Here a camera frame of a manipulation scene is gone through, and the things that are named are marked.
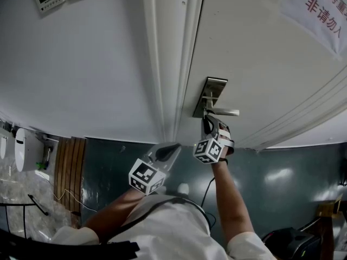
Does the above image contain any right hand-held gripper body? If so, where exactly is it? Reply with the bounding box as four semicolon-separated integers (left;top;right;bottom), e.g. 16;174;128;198
192;118;235;164

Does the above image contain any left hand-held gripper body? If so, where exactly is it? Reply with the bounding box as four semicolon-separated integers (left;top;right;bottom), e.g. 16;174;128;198
128;142;182;197

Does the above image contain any silver metal door lock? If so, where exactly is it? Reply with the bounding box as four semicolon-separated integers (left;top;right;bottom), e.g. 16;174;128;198
192;76;229;119

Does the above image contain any person's left forearm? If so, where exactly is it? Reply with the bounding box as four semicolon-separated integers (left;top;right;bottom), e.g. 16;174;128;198
83;188;149;244

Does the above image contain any person's right forearm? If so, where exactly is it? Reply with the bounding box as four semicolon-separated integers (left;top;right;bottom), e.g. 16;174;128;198
210;155;256;245

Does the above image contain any white door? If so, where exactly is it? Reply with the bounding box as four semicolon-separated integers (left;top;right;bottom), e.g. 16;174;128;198
173;0;347;152

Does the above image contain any person's right hand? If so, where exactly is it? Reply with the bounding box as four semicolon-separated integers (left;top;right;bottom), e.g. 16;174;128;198
218;134;235;158

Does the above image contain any person's white shirt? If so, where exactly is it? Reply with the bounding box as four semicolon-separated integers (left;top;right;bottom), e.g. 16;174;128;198
50;193;278;260

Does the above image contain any brown wooden slat panel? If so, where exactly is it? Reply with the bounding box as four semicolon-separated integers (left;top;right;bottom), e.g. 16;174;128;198
53;136;88;223

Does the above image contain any white rounded appliance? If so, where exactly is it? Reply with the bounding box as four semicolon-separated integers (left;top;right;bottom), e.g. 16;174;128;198
0;128;9;160
14;127;46;173

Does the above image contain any black bag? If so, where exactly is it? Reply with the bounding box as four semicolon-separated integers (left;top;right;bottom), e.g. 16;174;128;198
261;217;325;260

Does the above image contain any brown cardboard box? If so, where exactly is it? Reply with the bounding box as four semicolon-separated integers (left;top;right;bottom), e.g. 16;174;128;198
315;193;345;219

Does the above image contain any paper sign with red print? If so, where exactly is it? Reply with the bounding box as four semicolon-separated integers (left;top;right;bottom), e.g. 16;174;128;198
279;0;347;61

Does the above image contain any silver door lever handle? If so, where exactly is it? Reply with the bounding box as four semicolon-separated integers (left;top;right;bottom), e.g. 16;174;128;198
202;90;240;117

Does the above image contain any black cable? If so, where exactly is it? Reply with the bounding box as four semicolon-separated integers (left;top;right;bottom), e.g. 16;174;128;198
200;176;217;229

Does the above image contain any thin white cable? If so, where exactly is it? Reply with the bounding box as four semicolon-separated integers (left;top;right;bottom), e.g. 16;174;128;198
52;188;98;213

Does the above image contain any white door frame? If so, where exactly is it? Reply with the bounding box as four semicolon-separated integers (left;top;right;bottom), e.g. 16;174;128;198
142;0;207;146

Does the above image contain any black chest strap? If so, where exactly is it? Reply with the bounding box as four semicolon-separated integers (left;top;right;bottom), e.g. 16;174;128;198
0;227;141;260

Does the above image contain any black metal frame stand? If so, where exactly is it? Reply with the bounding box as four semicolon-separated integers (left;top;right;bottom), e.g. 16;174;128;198
0;193;50;240

